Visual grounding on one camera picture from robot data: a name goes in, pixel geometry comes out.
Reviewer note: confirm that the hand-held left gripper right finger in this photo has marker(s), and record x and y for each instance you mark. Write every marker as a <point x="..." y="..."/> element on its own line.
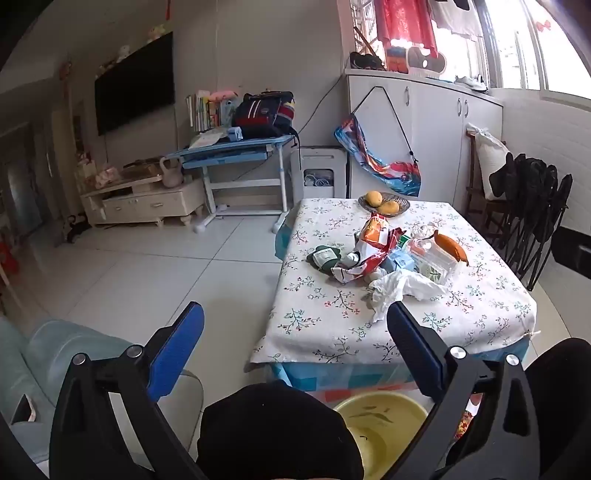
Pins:
<point x="415" y="350"/>

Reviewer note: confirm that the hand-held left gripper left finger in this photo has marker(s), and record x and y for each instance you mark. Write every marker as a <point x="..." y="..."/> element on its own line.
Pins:
<point x="178" y="350"/>

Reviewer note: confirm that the white paper tissue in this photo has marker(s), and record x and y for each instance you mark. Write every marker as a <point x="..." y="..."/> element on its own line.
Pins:
<point x="406" y="288"/>

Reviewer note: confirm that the yellow basin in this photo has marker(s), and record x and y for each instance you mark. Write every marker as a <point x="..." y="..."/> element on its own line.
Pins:
<point x="383" y="429"/>

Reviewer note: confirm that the blue tissue pack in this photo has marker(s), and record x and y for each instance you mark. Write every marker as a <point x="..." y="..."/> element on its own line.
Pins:
<point x="398" y="261"/>

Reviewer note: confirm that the clear plastic container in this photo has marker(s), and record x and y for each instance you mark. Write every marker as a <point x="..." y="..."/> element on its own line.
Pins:
<point x="431" y="261"/>

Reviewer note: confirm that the red white wrapper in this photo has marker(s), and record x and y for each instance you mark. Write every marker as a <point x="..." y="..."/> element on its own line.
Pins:
<point x="360" y="268"/>

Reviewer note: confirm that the orange carrot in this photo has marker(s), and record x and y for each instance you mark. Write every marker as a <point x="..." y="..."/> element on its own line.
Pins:
<point x="452" y="249"/>

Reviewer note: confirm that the green packet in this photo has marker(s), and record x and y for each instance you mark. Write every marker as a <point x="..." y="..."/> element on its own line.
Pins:
<point x="325" y="258"/>

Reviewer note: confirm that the table with floral cloth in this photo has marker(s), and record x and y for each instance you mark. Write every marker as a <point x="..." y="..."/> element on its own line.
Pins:
<point x="392" y="318"/>

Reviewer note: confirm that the orange dotted round object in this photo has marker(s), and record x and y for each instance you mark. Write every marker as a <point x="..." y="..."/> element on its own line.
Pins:
<point x="466" y="415"/>

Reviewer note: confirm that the wooden chair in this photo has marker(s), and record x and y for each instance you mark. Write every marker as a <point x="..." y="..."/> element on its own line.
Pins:
<point x="475" y="203"/>

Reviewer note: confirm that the white pillow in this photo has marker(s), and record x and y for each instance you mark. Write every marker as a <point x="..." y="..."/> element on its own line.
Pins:
<point x="489" y="152"/>

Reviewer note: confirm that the light blue sofa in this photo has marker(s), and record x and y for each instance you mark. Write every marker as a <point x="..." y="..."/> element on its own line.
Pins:
<point x="46" y="369"/>

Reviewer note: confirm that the yellow mango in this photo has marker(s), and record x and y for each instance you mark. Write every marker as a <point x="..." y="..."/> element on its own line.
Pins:
<point x="374" y="198"/>
<point x="388" y="208"/>

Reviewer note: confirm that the woven fruit plate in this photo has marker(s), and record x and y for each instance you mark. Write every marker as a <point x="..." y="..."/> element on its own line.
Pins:
<point x="401" y="203"/>

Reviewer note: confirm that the cream television stand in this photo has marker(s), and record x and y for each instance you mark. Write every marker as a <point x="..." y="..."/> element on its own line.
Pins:
<point x="143" y="198"/>

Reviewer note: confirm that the white cabinet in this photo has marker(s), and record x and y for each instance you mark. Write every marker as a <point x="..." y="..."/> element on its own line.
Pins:
<point x="438" y="138"/>

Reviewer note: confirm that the pink kettlebell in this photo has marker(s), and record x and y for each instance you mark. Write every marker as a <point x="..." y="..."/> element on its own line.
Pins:
<point x="171" y="174"/>

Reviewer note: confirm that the colourful printed bag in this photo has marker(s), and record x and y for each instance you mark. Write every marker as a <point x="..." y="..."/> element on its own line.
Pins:
<point x="378" y="161"/>

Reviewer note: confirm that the pink gift boxes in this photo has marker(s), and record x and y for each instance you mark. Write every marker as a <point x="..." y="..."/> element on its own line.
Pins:
<point x="99" y="173"/>

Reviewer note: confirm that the white sneakers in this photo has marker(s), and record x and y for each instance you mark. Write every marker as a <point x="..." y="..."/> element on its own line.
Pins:
<point x="471" y="82"/>

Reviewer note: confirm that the blue study desk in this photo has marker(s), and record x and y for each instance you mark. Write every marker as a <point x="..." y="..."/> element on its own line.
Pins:
<point x="231" y="152"/>

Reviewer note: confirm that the window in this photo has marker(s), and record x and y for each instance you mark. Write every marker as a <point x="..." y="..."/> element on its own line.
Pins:
<point x="531" y="41"/>

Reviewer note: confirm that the papers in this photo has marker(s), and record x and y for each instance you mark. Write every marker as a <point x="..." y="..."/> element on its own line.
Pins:
<point x="207" y="138"/>

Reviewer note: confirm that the row of books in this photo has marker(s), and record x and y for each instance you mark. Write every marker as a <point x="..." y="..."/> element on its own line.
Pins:
<point x="203" y="110"/>

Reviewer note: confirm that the dark striped backpack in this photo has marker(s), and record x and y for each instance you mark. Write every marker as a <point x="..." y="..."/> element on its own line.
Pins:
<point x="265" y="115"/>

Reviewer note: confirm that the pink plush toy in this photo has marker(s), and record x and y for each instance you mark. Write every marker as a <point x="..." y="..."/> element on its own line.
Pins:
<point x="221" y="95"/>

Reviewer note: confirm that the grey hanging shirt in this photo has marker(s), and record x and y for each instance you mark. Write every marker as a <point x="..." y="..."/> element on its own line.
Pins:
<point x="457" y="16"/>

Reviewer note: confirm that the black shoes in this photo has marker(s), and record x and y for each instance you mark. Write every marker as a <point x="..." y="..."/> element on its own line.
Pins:
<point x="367" y="60"/>

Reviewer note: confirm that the red hanging cloth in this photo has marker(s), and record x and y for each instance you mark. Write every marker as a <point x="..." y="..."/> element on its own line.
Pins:
<point x="401" y="18"/>

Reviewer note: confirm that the black wall television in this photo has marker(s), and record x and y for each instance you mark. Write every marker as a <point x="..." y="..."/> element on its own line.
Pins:
<point x="134" y="83"/>

